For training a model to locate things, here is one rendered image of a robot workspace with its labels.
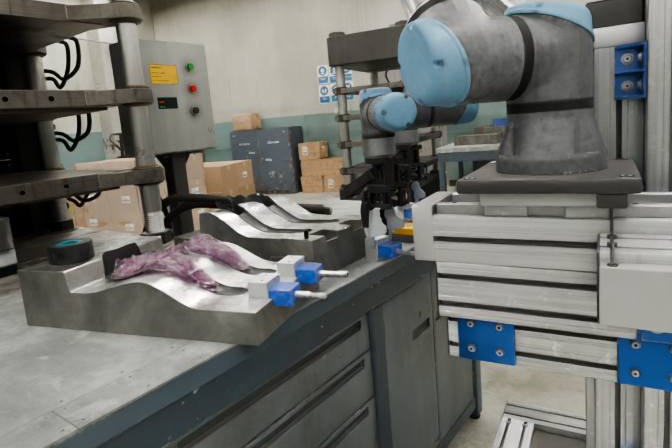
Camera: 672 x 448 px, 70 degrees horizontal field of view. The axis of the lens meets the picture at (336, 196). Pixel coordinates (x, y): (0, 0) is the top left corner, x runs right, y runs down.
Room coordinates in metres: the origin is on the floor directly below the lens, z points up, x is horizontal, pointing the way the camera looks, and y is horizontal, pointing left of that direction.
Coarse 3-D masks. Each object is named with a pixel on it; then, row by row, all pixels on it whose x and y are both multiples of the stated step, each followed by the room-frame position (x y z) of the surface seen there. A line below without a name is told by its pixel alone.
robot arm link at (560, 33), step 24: (552, 0) 0.66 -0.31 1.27; (528, 24) 0.66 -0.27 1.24; (552, 24) 0.66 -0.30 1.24; (576, 24) 0.66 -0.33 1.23; (528, 48) 0.65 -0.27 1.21; (552, 48) 0.65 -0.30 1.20; (576, 48) 0.66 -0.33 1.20; (528, 72) 0.65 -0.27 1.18; (552, 72) 0.66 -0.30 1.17; (576, 72) 0.66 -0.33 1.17; (528, 96) 0.68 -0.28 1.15; (552, 96) 0.66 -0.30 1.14; (576, 96) 0.66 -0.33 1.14
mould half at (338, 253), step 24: (216, 216) 1.18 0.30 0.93; (264, 216) 1.24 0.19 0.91; (312, 216) 1.30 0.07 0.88; (336, 216) 1.26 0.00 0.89; (360, 216) 1.21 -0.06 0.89; (240, 240) 1.14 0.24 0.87; (264, 240) 1.08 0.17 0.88; (288, 240) 1.04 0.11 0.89; (312, 240) 1.00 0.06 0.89; (336, 240) 1.06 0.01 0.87; (360, 240) 1.14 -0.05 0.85; (336, 264) 1.06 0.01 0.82
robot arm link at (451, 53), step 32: (416, 0) 0.73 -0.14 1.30; (448, 0) 0.68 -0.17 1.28; (416, 32) 0.66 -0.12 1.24; (448, 32) 0.63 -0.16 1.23; (480, 32) 0.64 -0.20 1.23; (512, 32) 0.65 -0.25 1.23; (416, 64) 0.67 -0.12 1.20; (448, 64) 0.62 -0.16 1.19; (480, 64) 0.63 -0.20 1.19; (512, 64) 0.64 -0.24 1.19; (416, 96) 0.68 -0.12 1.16; (448, 96) 0.65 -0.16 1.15; (480, 96) 0.66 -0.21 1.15
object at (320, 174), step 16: (304, 144) 8.00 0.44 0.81; (320, 144) 7.91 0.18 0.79; (304, 160) 8.03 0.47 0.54; (320, 160) 7.90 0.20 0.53; (336, 160) 7.78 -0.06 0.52; (304, 176) 8.10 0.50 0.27; (320, 176) 7.89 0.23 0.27; (336, 176) 7.78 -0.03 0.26; (304, 192) 8.04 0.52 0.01; (320, 192) 7.90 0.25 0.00
